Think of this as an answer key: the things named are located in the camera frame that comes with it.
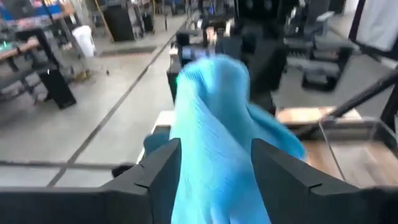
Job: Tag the clear plastic bin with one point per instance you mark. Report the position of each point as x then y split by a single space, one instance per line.
351 123

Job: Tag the blue microfiber towel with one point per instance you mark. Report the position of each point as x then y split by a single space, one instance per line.
214 130

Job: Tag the grey step platform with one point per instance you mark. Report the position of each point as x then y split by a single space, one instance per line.
323 67

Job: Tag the white waste bin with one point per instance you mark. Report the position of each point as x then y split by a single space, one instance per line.
84 40

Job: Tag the black cabinet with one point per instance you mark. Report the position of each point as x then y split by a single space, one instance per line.
119 23

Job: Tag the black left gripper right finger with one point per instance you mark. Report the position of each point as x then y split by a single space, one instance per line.
289 193

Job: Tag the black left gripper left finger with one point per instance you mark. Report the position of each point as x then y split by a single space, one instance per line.
149 193

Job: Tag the black aluminium table frame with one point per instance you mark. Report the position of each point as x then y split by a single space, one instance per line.
357 99

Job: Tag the black computer tower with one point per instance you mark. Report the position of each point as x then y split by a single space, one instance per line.
57 90

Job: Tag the white panel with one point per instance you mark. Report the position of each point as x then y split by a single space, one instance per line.
379 21

